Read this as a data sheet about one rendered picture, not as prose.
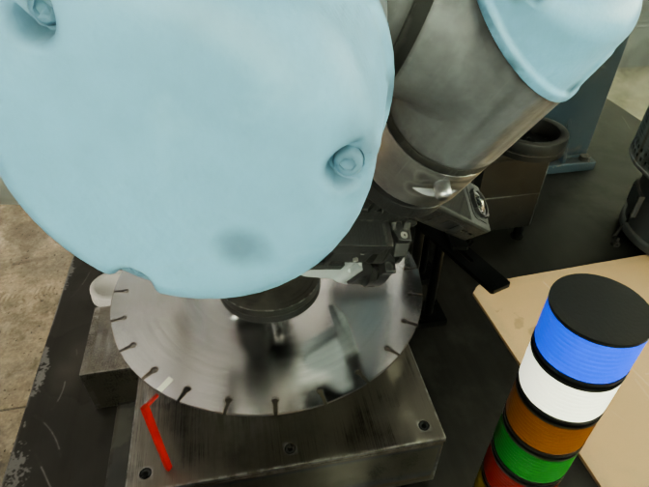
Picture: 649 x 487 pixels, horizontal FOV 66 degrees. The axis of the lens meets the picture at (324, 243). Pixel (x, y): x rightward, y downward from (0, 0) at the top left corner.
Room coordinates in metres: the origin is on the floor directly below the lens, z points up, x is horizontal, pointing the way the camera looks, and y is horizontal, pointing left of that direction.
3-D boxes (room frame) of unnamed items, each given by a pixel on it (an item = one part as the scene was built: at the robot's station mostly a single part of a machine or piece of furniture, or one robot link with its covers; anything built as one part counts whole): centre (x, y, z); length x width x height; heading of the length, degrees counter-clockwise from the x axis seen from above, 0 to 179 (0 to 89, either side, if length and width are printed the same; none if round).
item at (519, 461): (0.16, -0.13, 1.05); 0.05 x 0.04 x 0.03; 100
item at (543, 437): (0.16, -0.13, 1.08); 0.05 x 0.04 x 0.03; 100
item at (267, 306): (0.40, 0.06, 0.96); 0.11 x 0.11 x 0.03
